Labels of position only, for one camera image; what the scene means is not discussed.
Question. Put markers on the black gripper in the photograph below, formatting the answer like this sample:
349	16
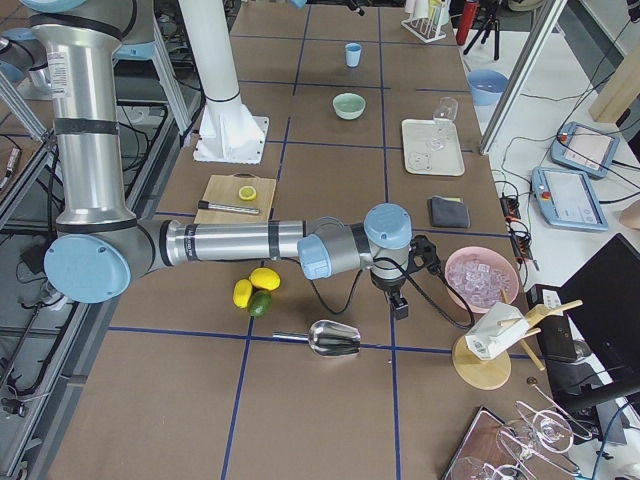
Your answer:
390	288

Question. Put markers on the green bowl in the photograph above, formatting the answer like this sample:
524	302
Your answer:
348	106

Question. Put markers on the light blue plastic cup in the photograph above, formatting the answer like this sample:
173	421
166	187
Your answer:
353	53

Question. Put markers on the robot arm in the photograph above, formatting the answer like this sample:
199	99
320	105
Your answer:
102	246
24	63

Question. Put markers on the steel ice scoop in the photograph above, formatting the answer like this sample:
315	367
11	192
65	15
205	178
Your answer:
327	338

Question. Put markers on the clear ice cubes in pink bowl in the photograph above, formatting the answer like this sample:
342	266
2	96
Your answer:
482	277

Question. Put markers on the pink bowl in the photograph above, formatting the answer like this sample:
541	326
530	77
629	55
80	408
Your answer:
482	280

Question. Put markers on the blue bowl at edge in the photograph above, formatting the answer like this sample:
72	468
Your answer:
486	86

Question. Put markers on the grey folded cloth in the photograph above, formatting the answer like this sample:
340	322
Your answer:
448	213

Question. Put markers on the white carton on stand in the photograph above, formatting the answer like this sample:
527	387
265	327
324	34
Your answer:
501	327

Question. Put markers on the round wooden stand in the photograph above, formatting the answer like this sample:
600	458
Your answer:
492	374

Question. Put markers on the green lime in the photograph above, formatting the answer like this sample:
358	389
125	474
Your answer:
260	303

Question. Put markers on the large yellow lemon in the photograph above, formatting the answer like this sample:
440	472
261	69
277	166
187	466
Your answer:
265	278

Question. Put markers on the black power strip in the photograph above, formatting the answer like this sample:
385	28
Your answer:
510	207

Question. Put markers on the small yellow lemon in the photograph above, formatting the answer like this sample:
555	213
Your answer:
242	293

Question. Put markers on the cream bear tray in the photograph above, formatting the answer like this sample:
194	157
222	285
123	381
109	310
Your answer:
427	151

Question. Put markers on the lemon half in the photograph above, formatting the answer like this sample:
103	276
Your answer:
247	193

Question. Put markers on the wooden cutting board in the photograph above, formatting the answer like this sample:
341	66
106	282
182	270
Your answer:
223	189

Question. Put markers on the clear wine glass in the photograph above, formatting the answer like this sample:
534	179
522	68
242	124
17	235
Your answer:
444	117

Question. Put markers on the blue teach pendant near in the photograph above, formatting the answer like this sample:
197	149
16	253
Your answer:
567	200

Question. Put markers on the blue teach pendant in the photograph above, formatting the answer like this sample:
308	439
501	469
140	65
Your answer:
584	148
567	200

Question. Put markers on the black monitor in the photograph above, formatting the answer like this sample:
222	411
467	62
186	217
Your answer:
608	286

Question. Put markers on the blue teach pendant far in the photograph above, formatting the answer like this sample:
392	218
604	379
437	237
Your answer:
584	148

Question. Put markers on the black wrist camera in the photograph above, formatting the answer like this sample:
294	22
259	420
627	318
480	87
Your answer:
423	255

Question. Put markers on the steel knife handle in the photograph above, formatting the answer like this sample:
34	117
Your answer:
206	205

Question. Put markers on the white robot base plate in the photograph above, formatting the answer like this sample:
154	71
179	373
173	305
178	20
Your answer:
231	134

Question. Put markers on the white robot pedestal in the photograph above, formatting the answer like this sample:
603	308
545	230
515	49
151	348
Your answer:
208	34

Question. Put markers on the white wire rack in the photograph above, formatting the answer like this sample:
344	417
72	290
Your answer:
426	19

